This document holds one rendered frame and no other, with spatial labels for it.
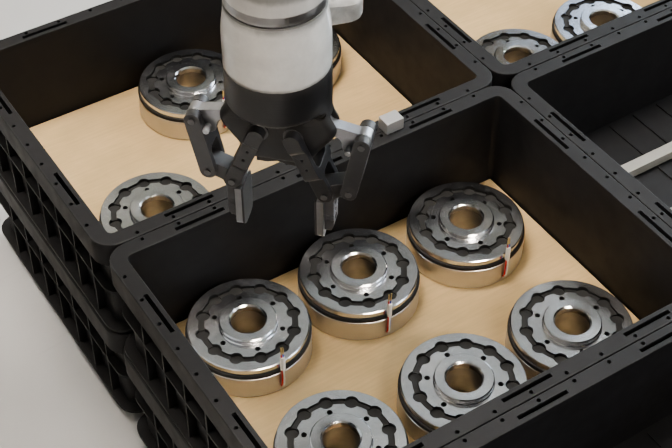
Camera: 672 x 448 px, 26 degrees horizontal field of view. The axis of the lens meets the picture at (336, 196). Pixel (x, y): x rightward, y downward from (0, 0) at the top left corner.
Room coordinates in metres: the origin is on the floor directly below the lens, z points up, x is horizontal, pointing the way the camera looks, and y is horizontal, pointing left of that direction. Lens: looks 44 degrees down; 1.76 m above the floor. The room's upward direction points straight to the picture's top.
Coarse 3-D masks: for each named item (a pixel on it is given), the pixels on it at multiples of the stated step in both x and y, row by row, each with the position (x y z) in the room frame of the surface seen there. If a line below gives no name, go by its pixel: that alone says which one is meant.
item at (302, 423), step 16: (304, 400) 0.71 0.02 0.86; (320, 400) 0.71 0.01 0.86; (336, 400) 0.71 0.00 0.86; (352, 400) 0.71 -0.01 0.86; (368, 400) 0.71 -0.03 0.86; (288, 416) 0.69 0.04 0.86; (304, 416) 0.70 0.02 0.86; (320, 416) 0.69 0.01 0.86; (368, 416) 0.69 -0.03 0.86; (384, 416) 0.69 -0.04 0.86; (288, 432) 0.68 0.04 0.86; (304, 432) 0.68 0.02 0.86; (384, 432) 0.68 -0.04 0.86; (400, 432) 0.68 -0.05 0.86
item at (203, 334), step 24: (216, 288) 0.83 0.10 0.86; (240, 288) 0.83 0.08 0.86; (264, 288) 0.83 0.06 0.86; (192, 312) 0.80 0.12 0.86; (216, 312) 0.80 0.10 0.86; (288, 312) 0.80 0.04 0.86; (192, 336) 0.77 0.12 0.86; (216, 336) 0.77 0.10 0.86; (288, 336) 0.78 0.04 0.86; (216, 360) 0.75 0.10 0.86; (240, 360) 0.75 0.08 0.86; (264, 360) 0.75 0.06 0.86; (288, 360) 0.75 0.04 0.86
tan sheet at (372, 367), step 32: (544, 256) 0.90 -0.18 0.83; (288, 288) 0.86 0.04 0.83; (448, 288) 0.86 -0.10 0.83; (480, 288) 0.86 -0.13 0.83; (512, 288) 0.86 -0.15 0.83; (416, 320) 0.82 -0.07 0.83; (448, 320) 0.82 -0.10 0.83; (480, 320) 0.82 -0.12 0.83; (320, 352) 0.78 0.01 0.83; (352, 352) 0.78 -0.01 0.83; (384, 352) 0.78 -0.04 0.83; (320, 384) 0.75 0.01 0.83; (352, 384) 0.75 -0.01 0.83; (384, 384) 0.75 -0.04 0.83; (256, 416) 0.72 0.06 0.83
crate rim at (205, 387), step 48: (480, 96) 1.00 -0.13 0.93; (384, 144) 0.93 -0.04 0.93; (624, 192) 0.87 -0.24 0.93; (144, 240) 0.82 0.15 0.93; (144, 288) 0.76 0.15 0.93; (624, 336) 0.72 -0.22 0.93; (192, 384) 0.68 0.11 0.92; (528, 384) 0.67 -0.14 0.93; (240, 432) 0.63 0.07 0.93; (432, 432) 0.63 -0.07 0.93
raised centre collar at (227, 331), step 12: (240, 300) 0.81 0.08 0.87; (252, 300) 0.81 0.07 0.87; (228, 312) 0.80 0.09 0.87; (264, 312) 0.80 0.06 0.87; (228, 324) 0.78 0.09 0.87; (264, 324) 0.78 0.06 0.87; (276, 324) 0.78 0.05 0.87; (228, 336) 0.77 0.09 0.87; (240, 336) 0.77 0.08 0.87; (252, 336) 0.77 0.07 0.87; (264, 336) 0.77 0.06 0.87
